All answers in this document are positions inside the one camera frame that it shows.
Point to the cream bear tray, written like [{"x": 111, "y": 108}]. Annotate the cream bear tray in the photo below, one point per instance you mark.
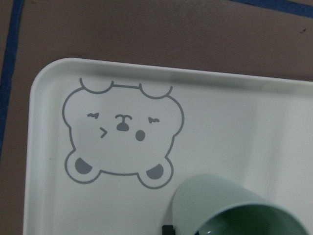
[{"x": 109, "y": 143}]

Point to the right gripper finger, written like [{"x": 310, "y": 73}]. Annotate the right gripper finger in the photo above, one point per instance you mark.
[{"x": 167, "y": 230}]

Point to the pale green cup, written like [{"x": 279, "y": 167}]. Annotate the pale green cup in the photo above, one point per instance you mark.
[{"x": 207, "y": 204}]

